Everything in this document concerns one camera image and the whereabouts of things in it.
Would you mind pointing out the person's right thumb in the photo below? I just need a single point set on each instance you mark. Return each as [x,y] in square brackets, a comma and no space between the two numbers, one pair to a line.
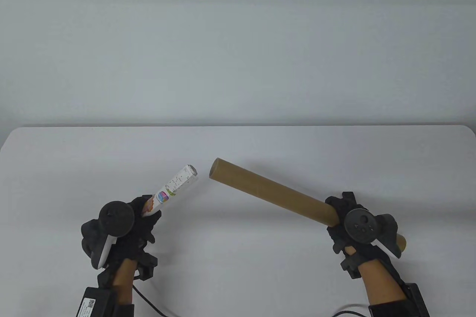
[336,239]

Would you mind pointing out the black labelled left forearm box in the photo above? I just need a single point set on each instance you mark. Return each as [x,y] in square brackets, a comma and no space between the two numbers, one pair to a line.
[96,302]

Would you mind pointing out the black right forearm box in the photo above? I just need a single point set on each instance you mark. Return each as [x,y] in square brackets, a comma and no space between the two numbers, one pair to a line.
[407,302]

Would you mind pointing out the person's right forearm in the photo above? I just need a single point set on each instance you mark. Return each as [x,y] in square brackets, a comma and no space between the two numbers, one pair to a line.
[381,280]

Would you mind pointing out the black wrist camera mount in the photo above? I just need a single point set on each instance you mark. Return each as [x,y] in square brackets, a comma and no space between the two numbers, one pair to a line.
[147,267]
[351,263]

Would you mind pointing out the white printed paper tube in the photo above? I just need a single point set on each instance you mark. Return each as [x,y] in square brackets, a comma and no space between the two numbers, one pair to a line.
[174,183]

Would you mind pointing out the person's left hand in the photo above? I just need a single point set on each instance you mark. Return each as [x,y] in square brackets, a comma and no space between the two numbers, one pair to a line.
[143,229]

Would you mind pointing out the person's left fingers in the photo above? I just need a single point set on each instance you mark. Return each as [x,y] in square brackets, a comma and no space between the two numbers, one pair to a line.
[139,203]

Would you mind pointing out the person's left forearm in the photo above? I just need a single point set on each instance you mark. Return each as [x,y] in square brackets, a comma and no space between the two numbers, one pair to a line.
[124,280]

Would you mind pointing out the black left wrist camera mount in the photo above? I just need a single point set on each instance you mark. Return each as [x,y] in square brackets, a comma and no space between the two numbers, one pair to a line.
[147,267]

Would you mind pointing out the person's right hand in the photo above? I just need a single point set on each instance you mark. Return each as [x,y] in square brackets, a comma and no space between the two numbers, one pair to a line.
[337,203]

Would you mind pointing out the black round right-hand controller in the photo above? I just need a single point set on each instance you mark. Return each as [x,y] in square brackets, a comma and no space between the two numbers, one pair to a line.
[366,224]

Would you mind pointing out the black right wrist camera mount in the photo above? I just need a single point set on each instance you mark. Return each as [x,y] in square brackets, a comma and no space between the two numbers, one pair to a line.
[351,263]

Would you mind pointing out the brown cardboard tube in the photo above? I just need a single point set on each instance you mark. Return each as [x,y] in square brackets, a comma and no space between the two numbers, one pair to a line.
[267,190]

